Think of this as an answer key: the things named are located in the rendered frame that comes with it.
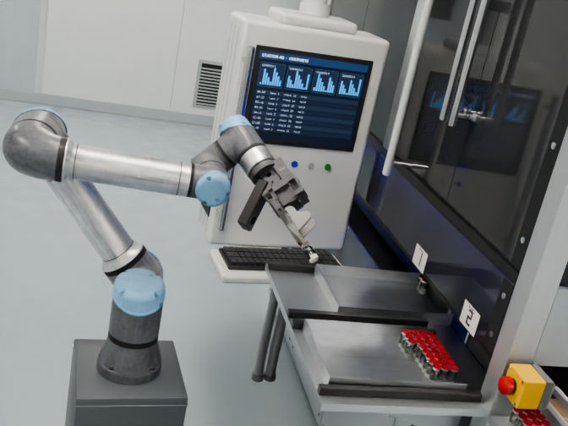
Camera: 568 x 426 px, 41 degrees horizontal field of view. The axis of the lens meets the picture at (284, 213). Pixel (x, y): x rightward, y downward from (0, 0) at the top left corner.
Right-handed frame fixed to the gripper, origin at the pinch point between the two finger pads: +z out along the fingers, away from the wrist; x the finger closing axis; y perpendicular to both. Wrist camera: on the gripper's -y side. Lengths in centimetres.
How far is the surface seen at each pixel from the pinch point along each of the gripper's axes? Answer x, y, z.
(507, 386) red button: 18, 20, 47
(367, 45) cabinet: 54, 53, -66
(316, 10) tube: 42, 45, -79
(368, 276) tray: 69, 12, -6
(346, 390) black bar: 17.1, -9.6, 28.7
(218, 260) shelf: 67, -24, -38
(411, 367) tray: 36.6, 6.2, 29.0
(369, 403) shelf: 19.2, -6.7, 33.5
